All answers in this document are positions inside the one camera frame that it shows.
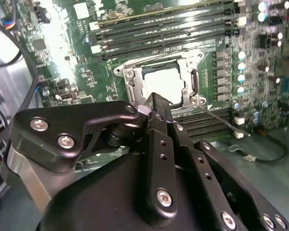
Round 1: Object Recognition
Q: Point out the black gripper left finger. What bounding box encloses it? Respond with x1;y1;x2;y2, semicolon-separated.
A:
0;92;179;220

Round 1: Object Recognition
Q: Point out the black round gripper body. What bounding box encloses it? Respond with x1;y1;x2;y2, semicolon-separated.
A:
39;123;219;231

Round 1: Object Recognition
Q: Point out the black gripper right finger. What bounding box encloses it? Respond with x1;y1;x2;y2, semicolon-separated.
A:
156;94;289;231

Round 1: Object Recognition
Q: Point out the silver square CPU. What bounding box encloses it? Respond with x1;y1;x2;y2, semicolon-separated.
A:
143;68;185;104

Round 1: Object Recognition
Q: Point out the metal socket cover frame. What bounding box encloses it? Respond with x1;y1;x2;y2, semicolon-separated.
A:
124;57;202;109

